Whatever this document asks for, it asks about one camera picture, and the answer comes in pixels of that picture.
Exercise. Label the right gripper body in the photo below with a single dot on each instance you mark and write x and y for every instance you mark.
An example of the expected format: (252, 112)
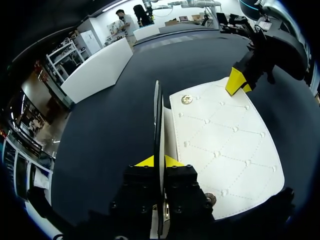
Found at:
(265, 57)

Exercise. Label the white quilted bag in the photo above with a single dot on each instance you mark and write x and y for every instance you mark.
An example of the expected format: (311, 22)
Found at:
(225, 140)

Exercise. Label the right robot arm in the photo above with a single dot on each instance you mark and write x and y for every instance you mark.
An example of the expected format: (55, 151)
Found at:
(270, 7)

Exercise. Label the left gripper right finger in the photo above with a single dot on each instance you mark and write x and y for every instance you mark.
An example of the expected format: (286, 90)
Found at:
(185, 190)

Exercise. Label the large white block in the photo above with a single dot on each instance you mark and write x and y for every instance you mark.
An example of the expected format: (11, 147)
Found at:
(100, 70)

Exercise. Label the person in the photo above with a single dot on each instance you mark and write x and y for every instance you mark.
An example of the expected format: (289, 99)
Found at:
(128, 25)

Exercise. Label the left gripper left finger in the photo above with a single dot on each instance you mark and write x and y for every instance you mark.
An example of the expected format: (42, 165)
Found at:
(136, 190)

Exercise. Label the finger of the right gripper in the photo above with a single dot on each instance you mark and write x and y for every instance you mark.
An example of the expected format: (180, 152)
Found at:
(235, 80)
(253, 81)

